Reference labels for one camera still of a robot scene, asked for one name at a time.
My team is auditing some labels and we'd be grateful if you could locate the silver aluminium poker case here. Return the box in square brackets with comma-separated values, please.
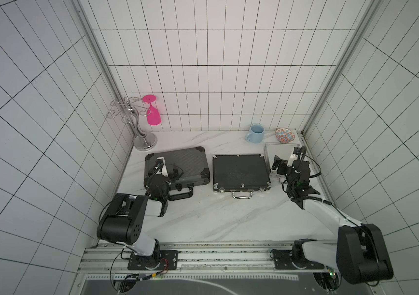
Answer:
[264, 143, 302, 184]

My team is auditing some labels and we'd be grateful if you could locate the black poker case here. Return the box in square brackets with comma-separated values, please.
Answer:
[212, 154, 272, 199]
[143, 146, 211, 201]

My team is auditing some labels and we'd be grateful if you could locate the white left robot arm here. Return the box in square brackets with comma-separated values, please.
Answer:
[97, 157, 183, 269]

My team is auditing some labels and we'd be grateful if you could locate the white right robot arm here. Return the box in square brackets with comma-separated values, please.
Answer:
[271, 146, 394, 285]

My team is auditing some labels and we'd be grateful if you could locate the patterned small bowl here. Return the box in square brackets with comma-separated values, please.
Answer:
[275, 128, 296, 144]

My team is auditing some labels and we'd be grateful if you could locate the light blue mug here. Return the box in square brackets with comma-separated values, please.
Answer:
[245, 124, 265, 143]

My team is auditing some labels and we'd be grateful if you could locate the pink plastic goblet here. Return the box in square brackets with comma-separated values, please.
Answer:
[143, 95, 162, 126]

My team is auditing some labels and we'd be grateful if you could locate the aluminium mounting rail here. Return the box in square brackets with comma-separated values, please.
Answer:
[78, 242, 329, 280]

